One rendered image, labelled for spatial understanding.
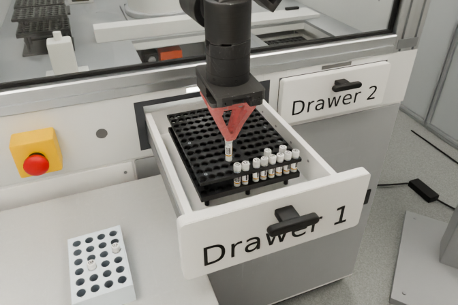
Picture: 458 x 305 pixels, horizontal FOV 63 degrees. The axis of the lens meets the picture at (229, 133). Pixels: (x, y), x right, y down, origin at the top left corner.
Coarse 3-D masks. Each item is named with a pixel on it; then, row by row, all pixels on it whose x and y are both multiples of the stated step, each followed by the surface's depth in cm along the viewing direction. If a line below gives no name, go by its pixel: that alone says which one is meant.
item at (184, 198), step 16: (144, 112) 77; (160, 112) 78; (176, 112) 79; (224, 112) 83; (272, 112) 77; (160, 128) 80; (288, 128) 72; (160, 144) 67; (304, 144) 67; (160, 160) 67; (176, 160) 73; (304, 160) 67; (320, 160) 63; (176, 176) 60; (304, 176) 69; (320, 176) 63; (176, 192) 57; (192, 192) 65; (256, 192) 65; (176, 208) 58; (192, 208) 62
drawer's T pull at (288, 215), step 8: (280, 208) 51; (288, 208) 51; (280, 216) 50; (288, 216) 50; (296, 216) 50; (304, 216) 50; (312, 216) 50; (280, 224) 49; (288, 224) 49; (296, 224) 49; (304, 224) 49; (312, 224) 50; (272, 232) 48; (280, 232) 49
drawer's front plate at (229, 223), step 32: (288, 192) 52; (320, 192) 53; (352, 192) 56; (192, 224) 47; (224, 224) 49; (256, 224) 52; (320, 224) 57; (352, 224) 60; (192, 256) 50; (224, 256) 53; (256, 256) 55
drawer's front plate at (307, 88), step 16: (368, 64) 89; (384, 64) 89; (288, 80) 81; (304, 80) 83; (320, 80) 84; (352, 80) 88; (368, 80) 90; (384, 80) 92; (288, 96) 83; (304, 96) 85; (320, 96) 87; (336, 96) 89; (352, 96) 91; (368, 96) 92; (288, 112) 86; (304, 112) 88; (320, 112) 90; (336, 112) 91
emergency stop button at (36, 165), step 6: (30, 156) 64; (36, 156) 64; (42, 156) 65; (24, 162) 64; (30, 162) 64; (36, 162) 64; (42, 162) 64; (48, 162) 66; (24, 168) 64; (30, 168) 64; (36, 168) 64; (42, 168) 65; (48, 168) 66; (30, 174) 65; (36, 174) 65
